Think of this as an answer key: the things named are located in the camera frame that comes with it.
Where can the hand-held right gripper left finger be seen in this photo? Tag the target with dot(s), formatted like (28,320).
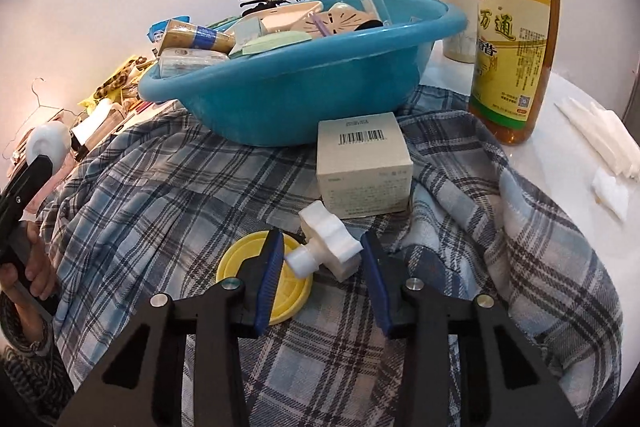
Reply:
(267,282)

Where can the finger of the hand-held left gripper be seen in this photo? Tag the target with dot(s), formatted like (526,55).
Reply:
(35,172)

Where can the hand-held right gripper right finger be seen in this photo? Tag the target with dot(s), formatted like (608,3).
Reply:
(375,282)

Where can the white lotion bottle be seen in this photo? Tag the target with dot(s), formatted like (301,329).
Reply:
(47,142)

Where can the white plastic valve knob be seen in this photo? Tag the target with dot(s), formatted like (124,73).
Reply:
(325,232)

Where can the blue plastic basin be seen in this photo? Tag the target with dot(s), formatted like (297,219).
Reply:
(300,92)

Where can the gold blue carton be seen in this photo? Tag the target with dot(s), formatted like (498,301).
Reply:
(195,38)

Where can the beige plastic case tray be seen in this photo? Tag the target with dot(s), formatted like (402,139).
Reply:
(285,19)

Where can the person's left hand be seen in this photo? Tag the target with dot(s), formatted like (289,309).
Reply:
(42,267)

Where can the yellow round lid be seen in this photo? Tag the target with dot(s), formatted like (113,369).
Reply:
(295,294)

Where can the white cardboard box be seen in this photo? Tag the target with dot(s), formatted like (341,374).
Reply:
(365,177)

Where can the blue plaid cloth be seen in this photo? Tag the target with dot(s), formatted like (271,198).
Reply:
(175,207)

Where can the leopard print cloth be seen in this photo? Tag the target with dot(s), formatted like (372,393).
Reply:
(120,79)

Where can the white wet wipes pack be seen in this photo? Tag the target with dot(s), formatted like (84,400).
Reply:
(190,63)

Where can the blue white plastic packet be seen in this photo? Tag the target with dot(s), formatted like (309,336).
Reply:
(160,29)

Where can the white green flat box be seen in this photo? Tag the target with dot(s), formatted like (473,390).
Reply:
(275,42)

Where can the white square box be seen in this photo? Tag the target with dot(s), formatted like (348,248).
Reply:
(250,29)

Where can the crumpled white tissue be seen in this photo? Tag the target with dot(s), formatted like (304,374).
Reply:
(612,194)

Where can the purple stick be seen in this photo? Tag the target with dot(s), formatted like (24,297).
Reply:
(316,24)

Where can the beige vented case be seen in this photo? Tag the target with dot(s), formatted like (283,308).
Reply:
(345,19)

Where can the glass bottle yellow label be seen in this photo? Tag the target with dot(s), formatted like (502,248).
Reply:
(515,57)

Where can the folded white tissues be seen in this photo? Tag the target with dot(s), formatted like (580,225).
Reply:
(610,137)

